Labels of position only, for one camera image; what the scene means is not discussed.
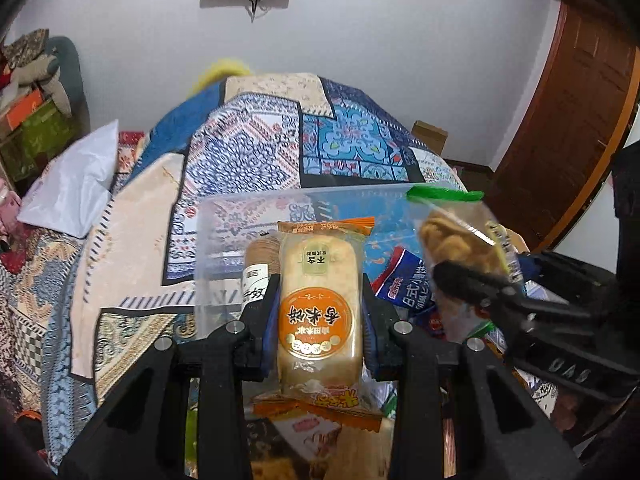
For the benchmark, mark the orange box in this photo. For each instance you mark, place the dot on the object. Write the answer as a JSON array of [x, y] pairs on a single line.
[[27, 107]]

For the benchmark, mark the green box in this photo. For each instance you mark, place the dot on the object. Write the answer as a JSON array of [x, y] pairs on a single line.
[[35, 140]]

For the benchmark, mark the clear green-topped fried snack packet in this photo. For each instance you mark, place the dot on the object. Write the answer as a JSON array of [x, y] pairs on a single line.
[[452, 240]]

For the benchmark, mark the pink cloth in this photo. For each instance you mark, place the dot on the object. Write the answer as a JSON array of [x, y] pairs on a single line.
[[9, 215]]

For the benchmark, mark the white red snack packet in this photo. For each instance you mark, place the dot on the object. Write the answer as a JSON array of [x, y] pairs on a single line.
[[305, 435]]

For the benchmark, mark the dark patterned cushion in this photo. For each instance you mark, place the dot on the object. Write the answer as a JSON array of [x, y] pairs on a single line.
[[27, 47]]

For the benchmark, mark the patchwork printed tablecloth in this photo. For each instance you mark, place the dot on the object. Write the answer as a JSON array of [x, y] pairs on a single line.
[[260, 130]]

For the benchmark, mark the brown wooden door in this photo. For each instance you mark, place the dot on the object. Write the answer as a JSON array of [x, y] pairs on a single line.
[[565, 125]]

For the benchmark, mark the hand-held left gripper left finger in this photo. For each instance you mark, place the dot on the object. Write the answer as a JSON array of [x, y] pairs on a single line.
[[270, 332]]

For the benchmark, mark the brown snack packet white label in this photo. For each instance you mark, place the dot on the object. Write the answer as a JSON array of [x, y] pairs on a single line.
[[260, 260]]

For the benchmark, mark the red blue snack packet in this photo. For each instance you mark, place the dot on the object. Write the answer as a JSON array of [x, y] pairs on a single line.
[[431, 324]]

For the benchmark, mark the yellow fluffy thing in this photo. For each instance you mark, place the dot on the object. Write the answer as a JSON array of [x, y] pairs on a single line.
[[220, 75]]

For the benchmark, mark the white plastic bag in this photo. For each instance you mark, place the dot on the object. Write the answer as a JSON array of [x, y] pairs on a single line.
[[70, 180]]

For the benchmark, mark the small cardboard box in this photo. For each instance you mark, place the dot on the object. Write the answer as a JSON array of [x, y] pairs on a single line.
[[430, 135]]

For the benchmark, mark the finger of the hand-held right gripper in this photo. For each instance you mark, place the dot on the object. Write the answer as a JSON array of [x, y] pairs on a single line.
[[465, 280], [560, 272]]

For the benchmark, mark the dark cloth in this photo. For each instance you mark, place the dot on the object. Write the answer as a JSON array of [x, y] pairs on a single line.
[[20, 445]]

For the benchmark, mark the orange beige rice cracker packet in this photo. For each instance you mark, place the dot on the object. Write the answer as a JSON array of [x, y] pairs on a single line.
[[320, 310]]

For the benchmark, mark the beige cloth bundle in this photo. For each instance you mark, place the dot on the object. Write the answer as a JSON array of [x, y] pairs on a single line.
[[42, 77]]

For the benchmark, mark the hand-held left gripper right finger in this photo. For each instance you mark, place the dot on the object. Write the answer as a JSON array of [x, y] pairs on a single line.
[[367, 332]]

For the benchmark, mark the clear plastic storage box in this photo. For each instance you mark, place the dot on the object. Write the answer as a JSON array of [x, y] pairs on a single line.
[[225, 240]]

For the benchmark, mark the blue white snack packet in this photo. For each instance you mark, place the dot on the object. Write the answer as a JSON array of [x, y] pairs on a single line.
[[402, 280]]

